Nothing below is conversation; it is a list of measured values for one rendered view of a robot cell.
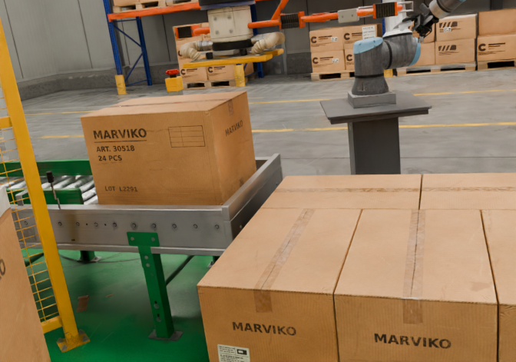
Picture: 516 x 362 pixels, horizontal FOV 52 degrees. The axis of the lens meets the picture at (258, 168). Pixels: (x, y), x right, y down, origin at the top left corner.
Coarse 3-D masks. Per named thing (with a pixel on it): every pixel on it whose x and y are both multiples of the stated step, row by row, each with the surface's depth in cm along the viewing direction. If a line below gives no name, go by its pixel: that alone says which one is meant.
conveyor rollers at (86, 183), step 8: (40, 176) 295; (56, 176) 294; (64, 176) 288; (72, 176) 283; (80, 176) 286; (88, 176) 280; (0, 184) 290; (8, 184) 285; (16, 184) 280; (24, 184) 283; (48, 184) 276; (56, 184) 271; (64, 184) 274; (72, 184) 268; (80, 184) 271; (88, 184) 265; (88, 192) 252; (88, 200) 239; (96, 200) 241
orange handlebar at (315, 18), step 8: (368, 8) 194; (400, 8) 188; (304, 16) 197; (312, 16) 196; (320, 16) 195; (328, 16) 194; (336, 16) 194; (248, 24) 204; (256, 24) 202; (264, 24) 202; (272, 24) 201; (200, 32) 210; (208, 32) 209
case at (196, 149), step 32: (192, 96) 236; (224, 96) 224; (96, 128) 217; (128, 128) 212; (160, 128) 207; (192, 128) 202; (224, 128) 209; (96, 160) 222; (128, 160) 216; (160, 160) 211; (192, 160) 206; (224, 160) 209; (96, 192) 227; (128, 192) 222; (160, 192) 216; (192, 192) 211; (224, 192) 209
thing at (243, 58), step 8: (208, 56) 204; (232, 56) 203; (240, 56) 198; (248, 56) 197; (256, 56) 195; (264, 56) 194; (272, 56) 202; (184, 64) 204; (192, 64) 203; (200, 64) 202; (208, 64) 201; (216, 64) 200; (224, 64) 199; (232, 64) 198
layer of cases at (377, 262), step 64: (320, 192) 214; (384, 192) 205; (448, 192) 197; (512, 192) 190; (256, 256) 165; (320, 256) 160; (384, 256) 155; (448, 256) 150; (512, 256) 146; (256, 320) 149; (320, 320) 142; (384, 320) 136; (448, 320) 131; (512, 320) 125
